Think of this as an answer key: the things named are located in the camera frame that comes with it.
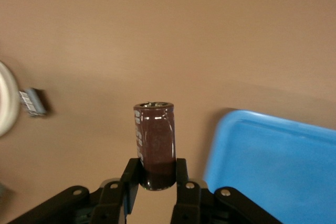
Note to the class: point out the brown table cover sheet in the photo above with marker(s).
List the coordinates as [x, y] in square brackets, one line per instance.
[168, 37]

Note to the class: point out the blue plastic tray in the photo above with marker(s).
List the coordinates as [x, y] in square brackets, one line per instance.
[275, 169]

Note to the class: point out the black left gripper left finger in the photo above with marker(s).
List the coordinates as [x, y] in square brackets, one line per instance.
[110, 203]

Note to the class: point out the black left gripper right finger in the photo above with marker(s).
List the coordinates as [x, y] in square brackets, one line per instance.
[194, 203]

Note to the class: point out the white curved plastic bracket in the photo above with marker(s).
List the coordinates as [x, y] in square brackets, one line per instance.
[8, 98]

